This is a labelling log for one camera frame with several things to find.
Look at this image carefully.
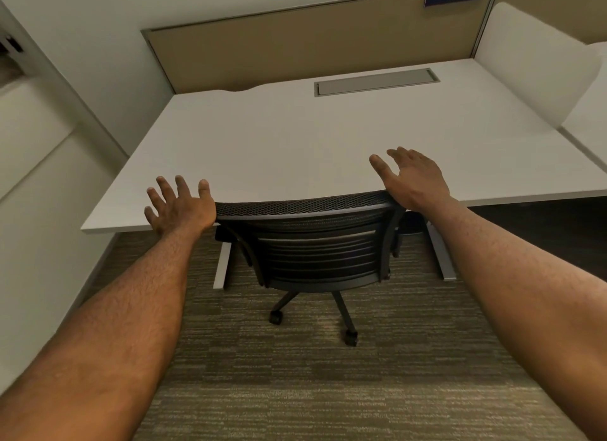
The person's right hand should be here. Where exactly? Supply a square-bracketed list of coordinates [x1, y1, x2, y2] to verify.
[369, 146, 451, 214]

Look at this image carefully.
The person's left hand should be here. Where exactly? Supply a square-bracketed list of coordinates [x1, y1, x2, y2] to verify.
[144, 175, 218, 237]

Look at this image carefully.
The black mesh office chair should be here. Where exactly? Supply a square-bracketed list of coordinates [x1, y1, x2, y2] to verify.
[213, 191, 407, 347]

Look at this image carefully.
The person's left forearm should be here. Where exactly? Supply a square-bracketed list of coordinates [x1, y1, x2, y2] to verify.
[0, 220, 217, 441]

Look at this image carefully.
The person's right forearm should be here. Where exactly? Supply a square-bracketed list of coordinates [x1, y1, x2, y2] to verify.
[419, 196, 607, 441]

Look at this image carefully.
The white desk divider screen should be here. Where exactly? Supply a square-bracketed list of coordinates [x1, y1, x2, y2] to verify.
[474, 1, 603, 129]

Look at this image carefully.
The beige desk partition panel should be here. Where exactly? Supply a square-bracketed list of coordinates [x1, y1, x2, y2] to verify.
[493, 0, 607, 46]
[141, 0, 494, 95]

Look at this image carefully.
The grey cable cover plate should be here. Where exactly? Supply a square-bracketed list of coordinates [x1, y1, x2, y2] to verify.
[313, 67, 441, 98]

